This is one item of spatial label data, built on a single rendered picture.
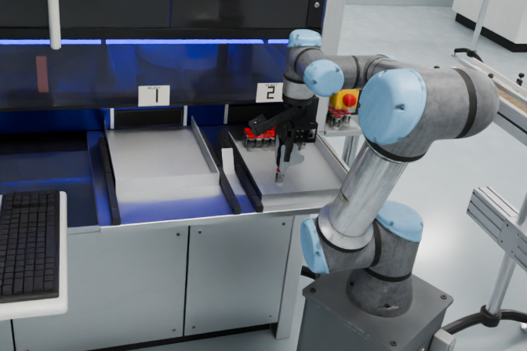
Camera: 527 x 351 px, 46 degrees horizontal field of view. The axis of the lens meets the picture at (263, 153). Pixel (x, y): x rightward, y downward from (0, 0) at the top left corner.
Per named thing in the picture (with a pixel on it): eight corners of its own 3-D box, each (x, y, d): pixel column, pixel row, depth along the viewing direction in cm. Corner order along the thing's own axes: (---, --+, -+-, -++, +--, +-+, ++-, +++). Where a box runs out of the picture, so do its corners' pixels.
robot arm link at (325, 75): (363, 65, 132) (342, 46, 141) (314, 66, 128) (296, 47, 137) (357, 99, 135) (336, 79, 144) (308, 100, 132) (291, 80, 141)
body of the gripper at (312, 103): (315, 146, 153) (322, 100, 147) (282, 147, 150) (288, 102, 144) (304, 131, 159) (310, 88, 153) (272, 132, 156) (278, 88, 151)
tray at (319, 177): (227, 142, 182) (228, 132, 181) (310, 138, 190) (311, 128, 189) (260, 206, 154) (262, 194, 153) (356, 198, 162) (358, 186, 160)
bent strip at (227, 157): (219, 167, 169) (221, 148, 166) (230, 166, 170) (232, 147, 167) (234, 195, 158) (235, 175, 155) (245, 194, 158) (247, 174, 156)
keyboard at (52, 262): (2, 198, 159) (1, 189, 158) (59, 194, 163) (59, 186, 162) (-14, 305, 126) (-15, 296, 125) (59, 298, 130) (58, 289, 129)
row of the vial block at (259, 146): (245, 149, 179) (246, 135, 177) (303, 146, 185) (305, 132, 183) (247, 152, 178) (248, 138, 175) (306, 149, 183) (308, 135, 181)
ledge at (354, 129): (309, 117, 208) (310, 113, 207) (344, 116, 212) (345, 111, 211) (325, 137, 196) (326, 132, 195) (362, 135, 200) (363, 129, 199)
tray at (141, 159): (103, 130, 181) (103, 119, 180) (192, 126, 189) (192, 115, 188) (115, 192, 153) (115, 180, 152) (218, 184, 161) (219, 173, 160)
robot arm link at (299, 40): (296, 39, 136) (284, 27, 143) (290, 85, 142) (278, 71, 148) (329, 39, 139) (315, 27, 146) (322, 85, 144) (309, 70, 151)
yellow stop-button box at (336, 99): (325, 99, 197) (329, 78, 194) (347, 99, 200) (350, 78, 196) (335, 110, 191) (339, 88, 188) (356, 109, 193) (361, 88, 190)
